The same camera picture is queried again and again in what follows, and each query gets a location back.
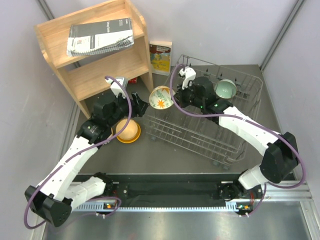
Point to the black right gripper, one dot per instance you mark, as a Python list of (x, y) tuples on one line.
[(179, 94)]

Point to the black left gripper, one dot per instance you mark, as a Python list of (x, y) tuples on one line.
[(139, 106)]

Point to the pale green ceramic bowl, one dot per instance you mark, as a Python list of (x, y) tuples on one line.
[(225, 89)]

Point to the yellow plastic bowl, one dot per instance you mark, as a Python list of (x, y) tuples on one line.
[(134, 139)]

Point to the grey wire dish rack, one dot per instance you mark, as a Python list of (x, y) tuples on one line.
[(200, 135)]

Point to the beige bird-pattern bowl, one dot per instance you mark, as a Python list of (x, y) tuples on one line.
[(129, 132)]

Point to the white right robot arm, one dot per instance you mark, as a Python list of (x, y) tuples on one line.
[(279, 151)]

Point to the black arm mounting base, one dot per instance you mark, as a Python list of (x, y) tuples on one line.
[(177, 190)]

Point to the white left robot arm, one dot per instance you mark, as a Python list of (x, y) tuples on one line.
[(53, 199)]

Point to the small red object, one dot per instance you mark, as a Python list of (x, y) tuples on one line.
[(133, 80)]

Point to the colourful paperback book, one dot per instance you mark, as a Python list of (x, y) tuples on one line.
[(160, 57)]

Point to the wooden two-tier shelf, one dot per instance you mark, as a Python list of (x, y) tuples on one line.
[(89, 80)]

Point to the grey spiral-bound manual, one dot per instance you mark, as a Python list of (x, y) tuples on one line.
[(100, 37)]

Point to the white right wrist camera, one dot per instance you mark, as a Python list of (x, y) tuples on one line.
[(188, 74)]

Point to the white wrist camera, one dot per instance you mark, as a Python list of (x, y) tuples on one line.
[(119, 87), (188, 74)]

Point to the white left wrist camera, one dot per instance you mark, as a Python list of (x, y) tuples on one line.
[(119, 87)]

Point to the aluminium rail with cable duct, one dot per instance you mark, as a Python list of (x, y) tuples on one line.
[(106, 204)]

